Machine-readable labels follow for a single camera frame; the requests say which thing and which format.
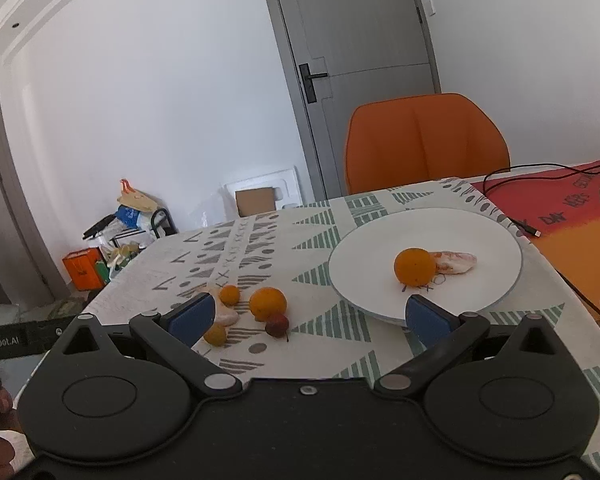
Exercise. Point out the patterned white tablecloth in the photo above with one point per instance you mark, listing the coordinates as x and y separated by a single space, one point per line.
280 240

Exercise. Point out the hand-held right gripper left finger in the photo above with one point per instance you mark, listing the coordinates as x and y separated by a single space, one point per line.
192 317

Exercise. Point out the orange chair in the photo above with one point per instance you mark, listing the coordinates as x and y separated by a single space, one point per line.
425 145

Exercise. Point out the brown cardboard piece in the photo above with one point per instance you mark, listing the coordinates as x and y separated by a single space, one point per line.
255 202

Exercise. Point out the grey door frame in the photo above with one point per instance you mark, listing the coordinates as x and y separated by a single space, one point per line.
10 160

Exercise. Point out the yellow slippers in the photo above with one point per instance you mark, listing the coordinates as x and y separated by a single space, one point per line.
122 255

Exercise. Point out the orange box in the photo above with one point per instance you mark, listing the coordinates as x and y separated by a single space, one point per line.
82 270

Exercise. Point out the black shoe rack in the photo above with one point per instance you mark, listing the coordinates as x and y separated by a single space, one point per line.
162 224

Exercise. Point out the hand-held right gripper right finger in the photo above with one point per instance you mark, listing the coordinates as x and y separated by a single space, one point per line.
427 317

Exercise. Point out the small orange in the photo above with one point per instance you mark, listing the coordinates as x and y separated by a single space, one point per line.
229 294
215 334

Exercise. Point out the small white wall switch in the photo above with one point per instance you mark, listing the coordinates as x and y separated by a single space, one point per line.
431 7

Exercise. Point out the white foam board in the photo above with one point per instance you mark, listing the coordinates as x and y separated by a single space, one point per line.
285 185

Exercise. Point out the large orange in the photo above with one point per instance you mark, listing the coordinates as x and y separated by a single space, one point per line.
414 266
268 303

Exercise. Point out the red orange printed mat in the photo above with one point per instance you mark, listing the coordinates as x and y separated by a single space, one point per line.
570 240

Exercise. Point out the blue white bag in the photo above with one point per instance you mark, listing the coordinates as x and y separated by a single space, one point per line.
130 217

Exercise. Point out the small red plum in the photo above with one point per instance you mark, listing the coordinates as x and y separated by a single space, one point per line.
276 325

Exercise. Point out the person's left hand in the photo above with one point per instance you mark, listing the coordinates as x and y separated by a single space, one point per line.
6 410

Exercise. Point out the pale pink speckled soft piece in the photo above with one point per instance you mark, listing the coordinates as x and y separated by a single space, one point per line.
227 316
455 262

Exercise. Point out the white round plate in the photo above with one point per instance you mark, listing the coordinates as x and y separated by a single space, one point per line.
380 260

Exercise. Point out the black flat items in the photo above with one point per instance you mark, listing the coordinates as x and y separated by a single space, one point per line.
100 226

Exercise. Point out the grey door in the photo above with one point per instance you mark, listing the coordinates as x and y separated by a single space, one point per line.
360 35

